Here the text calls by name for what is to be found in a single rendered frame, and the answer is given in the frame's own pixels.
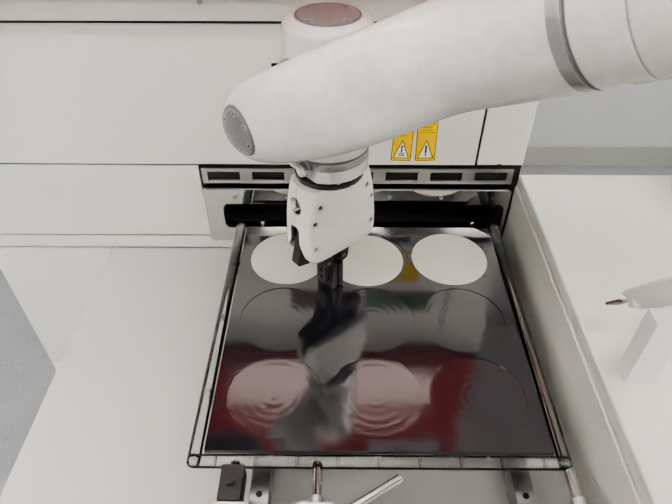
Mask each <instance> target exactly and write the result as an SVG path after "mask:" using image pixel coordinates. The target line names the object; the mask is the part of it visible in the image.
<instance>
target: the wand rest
mask: <svg viewBox="0 0 672 504"><path fill-rule="evenodd" d="M622 295H623V296H624V297H626V298H627V299H628V306H629V308H638V309H639V310H642V309H648V311H647V312H646V314H645V316H644V318H643V320H642V322H641V323H640V325H639V327H638V329H637V331H636V332H635V334H634V336H633V338H632V340H631V342H630V343H629V345H628V347H627V349H626V351H625V352H624V354H623V356H622V358H621V360H620V362H619V363H618V365H617V367H618V370H619V372H620V374H621V377H622V379H623V381H624V383H655V382H656V380H657V379H658V377H659V376H660V374H661V373H662V371H663V369H664V368H665V366H666V365H667V363H668V362H669V360H670V359H671V357H672V308H662V307H665V306H669V305H672V275H670V276H667V277H664V278H661V279H658V280H655V281H651V282H648V283H645V284H642V285H639V286H636V287H633V288H629V289H626V290H625V291H624V292H623V293H622Z"/></svg>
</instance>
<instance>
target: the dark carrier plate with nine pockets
mask: <svg viewBox="0 0 672 504"><path fill-rule="evenodd" d="M285 233H287V227H247V230H246V235H245V240H244V245H243V250H242V255H241V261H240V266H239V271H238V276H237V281H236V286H235V292H234V297H233V302H232V307H231V312H230V318H229V323H228V328H227V333H226V338H225V343H224V349H223V354H222V359H221V364H220V369H219V374H218V380H217V385H216V390H215V395H214V400H213V405H212V411H211V416H210V421H209V426H208V431H207V437H206V442H205V447H204V452H205V453H249V454H399V455H548V456H553V455H554V453H555V452H554V449H553V445H552V442H551V439H550V435H549V432H548V429H547V425H546V422H545V418H544V415H543V412H542V408H541V405H540V402H539V398H538V395H537V392H536V388H535V385H534V382H533V378H532V375H531V372H530V368H529V365H528V361H527V358H526V355H525V351H524V348H523V345H522V341H521V338H520V335H519V331H518V328H517V325H516V321H515V318H514V315H513V311H512V308H511V305H510V301H509V298H508V294H507V291H506V288H505V284H504V281H503V278H502V274H501V271H500V268H499V264H498V261H497V258H496V254H495V251H494V248H493V244H492V241H491V237H489V236H488V235H486V234H484V233H482V232H480V231H479V230H477V229H475V228H409V227H373V228H372V230H371V232H370V233H369V234H368V235H369V236H375V237H379V238H382V239H385V240H387V241H389V242H390V243H392V244H393V245H394V246H396V247H397V249H398V250H399V251H400V253H401V255H402V258H403V266H402V269H401V271H400V273H399V274H398V275H397V276H396V277H395V278H394V279H392V280H391V281H389V282H387V283H384V284H381V285H376V286H359V285H354V284H350V283H348V282H345V281H343V283H342V284H341V285H337V287H336V288H334V289H332V288H330V287H329V286H328V285H327V284H326V283H322V282H321V281H320V280H319V278H318V276H317V274H316V275H315V276H314V277H312V278H310V279H308V280H306V281H303V282H300V283H295V284H278V283H273V282H270V281H267V280H265V279H263V278H262V277H260V276H259V275H258V274H257V273H256V272H255V271H254V269H253V267H252V264H251V256H252V253H253V251H254V249H255V248H256V247H257V246H258V245H259V244H260V243H261V242H262V241H264V240H266V239H268V238H270V237H272V236H275V235H279V234H285ZM436 234H452V235H457V236H461V237H464V238H466V239H468V240H470V241H472V242H474V243H475V244H476V245H478V246H479V247H480V248H481V249H482V251H483V252H484V254H485V256H486V258H487V268H486V270H485V272H484V274H483V275H482V276H481V277H480V278H478V279H477V280H475V281H473V282H471V283H467V284H462V285H448V284H442V283H438V282H435V281H433V280H430V279H428V278H427V277H425V276H424V275H422V274H421V273H420V272H419V271H418V270H417V269H416V267H415V266H414V264H413V262H412V250H413V248H414V246H415V245H416V244H417V243H418V242H419V241H420V240H422V239H423V238H426V237H428V236H431V235H436Z"/></svg>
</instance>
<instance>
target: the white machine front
mask: <svg viewBox="0 0 672 504"><path fill-rule="evenodd" d="M426 1H428V0H0V246H159V247H232V245H233V240H213V239H212V237H211V231H210V226H209V221H208V216H207V211H206V206H205V201H204V195H203V189H204V186H205V184H206V183H203V178H202V173H201V168H203V167H292V166H291V165H290V163H276V164H271V163H262V162H258V161H254V160H252V159H249V158H247V157H246V156H244V155H242V154H241V153H240V152H238V151H237V150H236V149H235V148H234V147H233V145H232V144H231V143H230V142H229V140H228V138H227V136H226V134H225V132H224V129H223V125H222V119H221V117H222V107H223V103H224V101H225V99H226V97H227V95H228V94H229V92H230V91H231V89H232V88H233V87H234V86H235V85H236V84H238V83H239V82H240V81H242V80H244V79H246V78H248V77H250V76H252V75H254V74H257V73H259V72H261V71H264V70H266V69H268V68H271V67H273V66H275V65H277V64H278V62H279V60H280V58H281V55H282V33H281V21H282V19H283V17H284V16H285V15H286V14H287V13H288V12H289V11H291V10H293V9H295V8H297V7H299V6H303V5H307V4H312V3H322V2H335V3H344V4H349V5H353V6H356V7H359V8H361V9H363V10H365V11H367V12H368V13H369V14H370V15H371V16H372V18H373V19H374V23H376V22H378V21H381V20H383V19H386V18H388V17H390V16H393V15H395V14H398V13H400V12H402V11H405V10H407V9H409V8H412V7H414V6H417V5H419V4H421V3H424V2H426ZM538 103H539V101H535V102H528V103H522V104H515V105H509V106H502V107H495V108H489V109H482V110H475V111H470V112H465V113H461V114H458V115H454V116H451V117H448V118H445V119H442V120H440V121H439V126H438V136H437V146H436V155H435V161H415V150H416V137H417V130H414V138H413V146H412V153H411V161H390V159H391V149H392V139H390V140H387V141H384V142H381V143H378V144H375V145H372V146H369V156H368V164H369V168H497V169H501V168H512V169H514V174H513V178H512V182H511V184H478V185H509V187H510V190H511V197H510V201H509V205H508V209H507V213H506V217H505V220H504V224H503V228H502V232H501V238H502V236H503V232H504V228H505V225H506V221H507V217H508V213H509V209H510V205H511V201H512V198H513V194H514V190H515V187H516V185H517V181H518V177H519V174H520V170H521V166H522V164H523V160H524V156H525V152H526V149H527V145H528V141H529V137H530V133H531V130H532V126H533V122H534V118H535V114H536V110H537V107H538ZM500 208H501V205H496V208H495V210H494V211H493V212H492V213H488V214H475V213H374V222H494V221H496V220H497V219H498V216H499V212H500Z"/></svg>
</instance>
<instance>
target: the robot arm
mask: <svg viewBox="0 0 672 504"><path fill-rule="evenodd" d="M281 33H282V55H281V58H280V60H279V62H278V64H277V65H275V66H273V67H271V68H268V69H266V70H264V71H261V72H259V73H257V74H254V75H252V76H250V77H248V78H246V79H244V80H242V81H240V82H239V83H238V84H236V85H235V86H234V87H233V88H232V89H231V91H230V92H229V94H228V95H227V97H226V99H225V101H224V103H223V107H222V117H221V119H222V125H223V129H224V132H225V134H226V136H227V138H228V140H229V142H230V143H231V144H232V145H233V147H234V148H235V149H236V150H237V151H238V152H240V153H241V154H242V155H244V156H246V157H247V158H249V159H252V160H254V161H258V162H262V163H271V164H276V163H290V165H291V166H292V167H293V168H294V170H295V173H293V174H292V175H291V179H290V184H289V191H288V200H287V235H288V241H289V245H290V246H293V247H294V250H293V256H292V261H293V262H294V263H295V264H296V265H298V266H303V265H306V264H309V263H317V276H318V278H319V280H320V281H321V282H322V283H326V284H327V285H328V286H329V287H330V288H332V289H334V288H336V287H337V285H341V284H342V283H343V260H344V259H345V258H346V257H347V255H348V250H349V246H350V245H352V244H354V243H355V242H357V241H359V240H360V239H362V238H364V237H365V236H367V235H368V234H369V233H370V232H371V230H372V228H373V223H374V192H373V183H372V177H371V172H370V168H369V164H368V156H369V146H372V145H375V144H378V143H381V142H384V141H387V140H390V139H393V138H395V137H398V136H401V135H404V134H406V133H409V132H412V131H414V130H417V129H419V128H422V127H424V126H427V125H429V124H432V123H434V122H437V121H440V120H442V119H445V118H448V117H451V116H454V115H458V114H461V113H465V112H470V111H475V110H482V109H489V108H495V107H502V106H509V105H515V104H522V103H528V102H535V101H541V100H548V99H554V98H560V97H567V96H573V95H579V94H585V93H591V92H597V91H602V90H609V89H615V88H621V87H627V86H633V85H639V84H645V83H651V82H657V81H663V80H667V79H672V0H428V1H426V2H424V3H421V4H419V5H417V6H414V7H412V8H409V9H407V10H405V11H402V12H400V13H398V14H395V15H393V16H390V17H388V18H386V19H383V20H381V21H378V22H376V23H374V19H373V18H372V16H371V15H370V14H369V13H368V12H367V11H365V10H363V9H361V8H359V7H356V6H353V5H349V4H344V3H335V2H322V3H312V4H307V5H303V6H299V7H297V8H295V9H293V10H291V11H289V12H288V13H287V14H286V15H285V16H284V17H283V19H282V21H281Z"/></svg>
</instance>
